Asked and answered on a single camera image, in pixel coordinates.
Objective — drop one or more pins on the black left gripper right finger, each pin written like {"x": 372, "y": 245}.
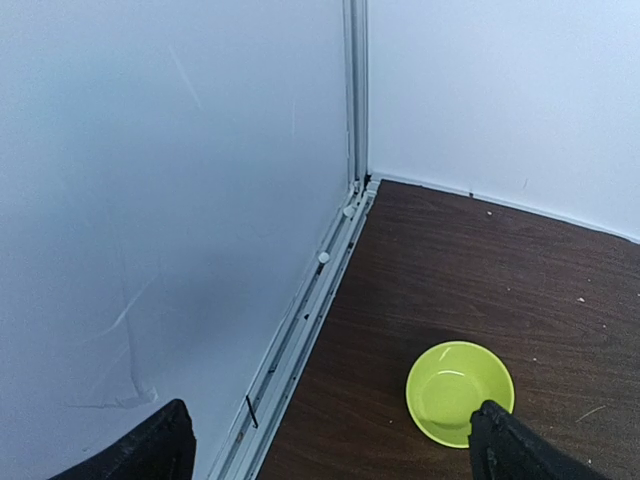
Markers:
{"x": 501, "y": 447}

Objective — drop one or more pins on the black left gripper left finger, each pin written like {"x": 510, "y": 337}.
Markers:
{"x": 161, "y": 447}

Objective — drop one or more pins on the lime green bowl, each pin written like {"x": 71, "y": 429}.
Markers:
{"x": 448, "y": 383}

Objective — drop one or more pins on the aluminium frame rail left side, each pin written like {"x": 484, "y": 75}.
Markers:
{"x": 270, "y": 393}

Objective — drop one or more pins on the aluminium frame post back left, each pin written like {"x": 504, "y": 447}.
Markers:
{"x": 355, "y": 24}

